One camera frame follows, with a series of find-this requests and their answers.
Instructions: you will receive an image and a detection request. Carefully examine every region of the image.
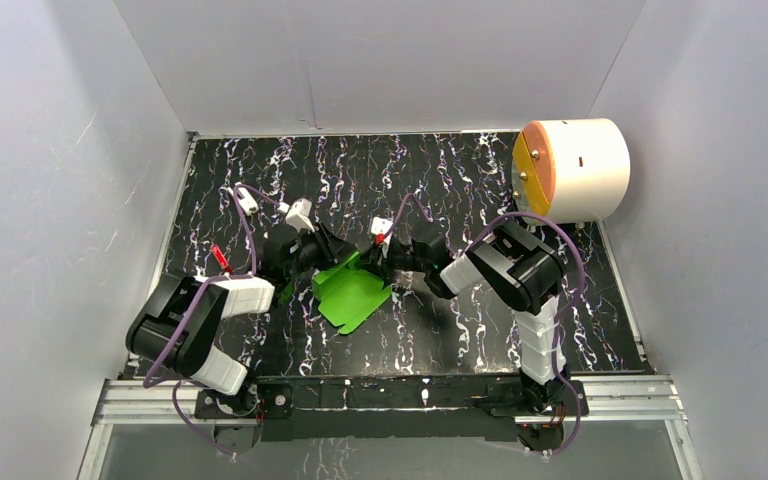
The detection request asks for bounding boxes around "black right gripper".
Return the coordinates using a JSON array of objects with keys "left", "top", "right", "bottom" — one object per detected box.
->
[{"left": 354, "top": 238, "right": 430, "bottom": 279}]

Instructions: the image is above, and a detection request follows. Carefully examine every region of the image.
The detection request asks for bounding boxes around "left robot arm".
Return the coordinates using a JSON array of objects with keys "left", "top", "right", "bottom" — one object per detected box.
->
[{"left": 125, "top": 222, "right": 356, "bottom": 416}]

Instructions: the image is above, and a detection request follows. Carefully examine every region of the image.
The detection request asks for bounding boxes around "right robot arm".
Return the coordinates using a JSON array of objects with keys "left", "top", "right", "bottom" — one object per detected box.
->
[{"left": 359, "top": 218, "right": 569, "bottom": 414}]

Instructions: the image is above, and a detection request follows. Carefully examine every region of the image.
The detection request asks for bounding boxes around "small white plastic clip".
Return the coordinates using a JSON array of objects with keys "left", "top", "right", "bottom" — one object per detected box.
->
[{"left": 234, "top": 187, "right": 260, "bottom": 216}]

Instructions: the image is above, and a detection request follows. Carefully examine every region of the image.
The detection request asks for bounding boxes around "small red marker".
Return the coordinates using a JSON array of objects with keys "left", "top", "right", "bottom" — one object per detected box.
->
[{"left": 211, "top": 244, "right": 233, "bottom": 274}]

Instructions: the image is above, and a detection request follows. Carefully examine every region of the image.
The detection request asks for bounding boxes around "white cylinder with coloured face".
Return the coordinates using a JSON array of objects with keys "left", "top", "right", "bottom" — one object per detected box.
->
[{"left": 510, "top": 118, "right": 630, "bottom": 224}]

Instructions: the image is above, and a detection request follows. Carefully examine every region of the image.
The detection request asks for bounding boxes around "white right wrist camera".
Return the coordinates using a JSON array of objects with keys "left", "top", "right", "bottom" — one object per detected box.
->
[{"left": 369, "top": 217, "right": 394, "bottom": 254}]

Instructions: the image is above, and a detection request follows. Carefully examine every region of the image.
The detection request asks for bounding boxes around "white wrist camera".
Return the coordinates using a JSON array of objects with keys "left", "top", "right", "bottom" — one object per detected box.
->
[
  {"left": 278, "top": 198, "right": 315, "bottom": 232},
  {"left": 369, "top": 217, "right": 394, "bottom": 254}
]

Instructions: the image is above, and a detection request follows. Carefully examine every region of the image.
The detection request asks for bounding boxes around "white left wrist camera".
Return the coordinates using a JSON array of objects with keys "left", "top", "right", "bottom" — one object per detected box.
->
[{"left": 278, "top": 198, "right": 315, "bottom": 232}]

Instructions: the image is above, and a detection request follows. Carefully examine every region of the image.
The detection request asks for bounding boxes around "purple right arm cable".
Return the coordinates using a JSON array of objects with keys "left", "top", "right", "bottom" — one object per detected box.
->
[{"left": 383, "top": 192, "right": 588, "bottom": 458}]

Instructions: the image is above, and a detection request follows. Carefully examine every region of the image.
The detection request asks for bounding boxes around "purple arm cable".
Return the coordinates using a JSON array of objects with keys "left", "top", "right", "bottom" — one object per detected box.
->
[
  {"left": 383, "top": 192, "right": 588, "bottom": 458},
  {"left": 142, "top": 183, "right": 289, "bottom": 458}
]

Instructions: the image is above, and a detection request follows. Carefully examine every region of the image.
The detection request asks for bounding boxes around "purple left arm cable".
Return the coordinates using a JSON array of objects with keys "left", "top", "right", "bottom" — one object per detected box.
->
[{"left": 142, "top": 183, "right": 289, "bottom": 458}]

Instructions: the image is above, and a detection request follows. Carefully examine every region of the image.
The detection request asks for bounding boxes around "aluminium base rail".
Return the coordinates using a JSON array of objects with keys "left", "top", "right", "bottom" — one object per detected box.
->
[{"left": 93, "top": 374, "right": 686, "bottom": 425}]

